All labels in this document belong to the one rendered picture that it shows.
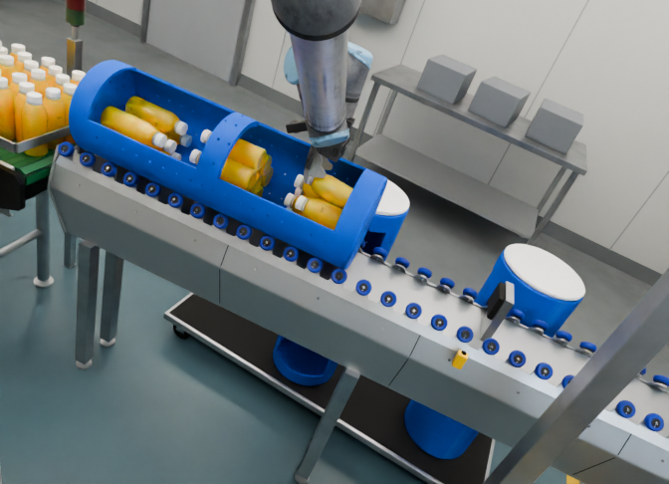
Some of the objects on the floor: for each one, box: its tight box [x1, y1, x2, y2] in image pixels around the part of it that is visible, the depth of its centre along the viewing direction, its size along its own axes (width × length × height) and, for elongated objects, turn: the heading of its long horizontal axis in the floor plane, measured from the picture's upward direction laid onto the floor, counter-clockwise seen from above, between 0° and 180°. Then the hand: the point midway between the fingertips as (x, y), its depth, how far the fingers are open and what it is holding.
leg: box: [100, 251, 123, 348], centre depth 195 cm, size 6×6×63 cm
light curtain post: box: [483, 268, 669, 484], centre depth 118 cm, size 6×6×170 cm
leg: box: [295, 367, 360, 484], centre depth 173 cm, size 6×6×63 cm
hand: (307, 175), depth 138 cm, fingers closed on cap, 4 cm apart
